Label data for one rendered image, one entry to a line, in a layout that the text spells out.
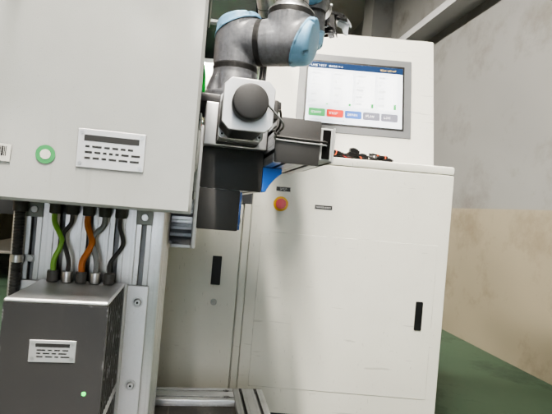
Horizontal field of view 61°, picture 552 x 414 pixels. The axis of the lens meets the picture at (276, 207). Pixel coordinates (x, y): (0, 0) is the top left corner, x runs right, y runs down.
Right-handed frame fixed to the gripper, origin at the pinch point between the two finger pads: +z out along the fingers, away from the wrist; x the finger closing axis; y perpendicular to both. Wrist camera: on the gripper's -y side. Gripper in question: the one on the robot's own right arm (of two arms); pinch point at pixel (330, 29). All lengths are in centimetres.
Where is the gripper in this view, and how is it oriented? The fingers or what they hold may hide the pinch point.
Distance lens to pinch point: 186.3
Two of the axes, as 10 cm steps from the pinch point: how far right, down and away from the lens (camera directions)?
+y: 0.5, 10.0, -0.4
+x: 9.6, -0.6, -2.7
